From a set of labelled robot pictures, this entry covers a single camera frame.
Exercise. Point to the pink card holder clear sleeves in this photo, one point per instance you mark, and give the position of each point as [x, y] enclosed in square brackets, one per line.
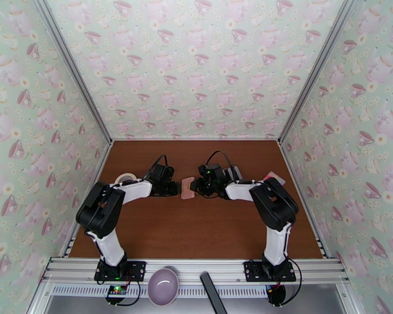
[187, 188]

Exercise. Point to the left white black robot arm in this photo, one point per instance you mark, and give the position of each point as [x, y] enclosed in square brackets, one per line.
[111, 244]

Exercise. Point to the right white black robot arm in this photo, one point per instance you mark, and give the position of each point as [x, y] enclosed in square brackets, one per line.
[275, 241]

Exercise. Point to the white masking tape roll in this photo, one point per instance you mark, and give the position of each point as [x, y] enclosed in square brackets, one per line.
[118, 179]

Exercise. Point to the colourful sticky notes pack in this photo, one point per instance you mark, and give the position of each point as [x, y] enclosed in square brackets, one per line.
[272, 175]

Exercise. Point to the purple bowl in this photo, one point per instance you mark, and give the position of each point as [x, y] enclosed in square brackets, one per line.
[163, 287]

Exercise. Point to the perforated metal strip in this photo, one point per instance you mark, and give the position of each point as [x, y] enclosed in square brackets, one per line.
[190, 291]

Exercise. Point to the black flat bar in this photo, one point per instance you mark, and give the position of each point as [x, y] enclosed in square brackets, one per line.
[213, 293]

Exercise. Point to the green circuit board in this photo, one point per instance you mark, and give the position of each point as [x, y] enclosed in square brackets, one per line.
[116, 291]

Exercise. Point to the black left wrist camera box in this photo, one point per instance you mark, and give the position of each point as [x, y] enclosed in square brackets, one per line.
[162, 172]

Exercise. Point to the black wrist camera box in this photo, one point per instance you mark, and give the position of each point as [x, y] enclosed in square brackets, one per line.
[162, 172]
[211, 170]

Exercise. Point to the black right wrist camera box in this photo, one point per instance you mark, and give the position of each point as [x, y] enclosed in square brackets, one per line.
[211, 170]

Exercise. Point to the aluminium back rail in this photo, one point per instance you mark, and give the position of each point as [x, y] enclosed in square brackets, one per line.
[196, 139]

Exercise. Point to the aluminium side rail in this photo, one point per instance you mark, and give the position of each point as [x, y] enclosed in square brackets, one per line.
[321, 247]
[100, 170]

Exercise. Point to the aluminium front frame rail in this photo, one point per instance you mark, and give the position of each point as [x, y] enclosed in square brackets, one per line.
[190, 269]

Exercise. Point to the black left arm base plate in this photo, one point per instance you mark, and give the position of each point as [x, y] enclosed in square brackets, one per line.
[137, 270]

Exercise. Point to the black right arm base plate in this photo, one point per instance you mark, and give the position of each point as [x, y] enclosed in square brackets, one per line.
[252, 270]

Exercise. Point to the black round controller mount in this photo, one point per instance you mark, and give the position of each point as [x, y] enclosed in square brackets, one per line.
[276, 296]

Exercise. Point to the aluminium frame post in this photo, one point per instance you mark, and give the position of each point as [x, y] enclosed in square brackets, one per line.
[72, 66]
[317, 71]

